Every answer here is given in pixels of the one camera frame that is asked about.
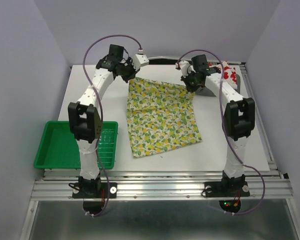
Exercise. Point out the green plastic tray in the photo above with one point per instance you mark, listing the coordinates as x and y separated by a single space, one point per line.
58 148

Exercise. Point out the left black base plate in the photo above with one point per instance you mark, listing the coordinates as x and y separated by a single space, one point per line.
102 193

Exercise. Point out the grey folded skirt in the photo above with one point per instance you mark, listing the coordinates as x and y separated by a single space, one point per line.
207 92

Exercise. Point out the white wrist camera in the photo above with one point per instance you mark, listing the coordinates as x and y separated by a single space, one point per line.
139 61
183 66

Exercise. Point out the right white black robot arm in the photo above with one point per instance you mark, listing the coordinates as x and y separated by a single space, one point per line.
237 119

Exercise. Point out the lemon print skirt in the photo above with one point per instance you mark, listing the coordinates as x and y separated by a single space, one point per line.
160 117

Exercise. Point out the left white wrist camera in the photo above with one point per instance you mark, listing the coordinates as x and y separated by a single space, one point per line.
139 61

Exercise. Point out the red poppy print skirt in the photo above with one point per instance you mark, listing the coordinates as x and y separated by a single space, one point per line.
229 76

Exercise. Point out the aluminium front rail frame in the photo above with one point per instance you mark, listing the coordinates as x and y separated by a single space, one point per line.
151 185

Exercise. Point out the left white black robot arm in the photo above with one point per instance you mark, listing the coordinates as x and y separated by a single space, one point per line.
85 122

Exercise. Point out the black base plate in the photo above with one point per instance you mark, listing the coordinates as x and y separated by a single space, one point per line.
102 193
216 189

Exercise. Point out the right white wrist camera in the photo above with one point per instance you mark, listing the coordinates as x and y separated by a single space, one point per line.
183 66

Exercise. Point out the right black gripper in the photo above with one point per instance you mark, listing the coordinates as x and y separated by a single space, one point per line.
190 87

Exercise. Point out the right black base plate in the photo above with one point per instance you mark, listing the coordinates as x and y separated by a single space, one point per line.
216 189

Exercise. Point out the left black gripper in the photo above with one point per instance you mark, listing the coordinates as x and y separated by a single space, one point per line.
133 71

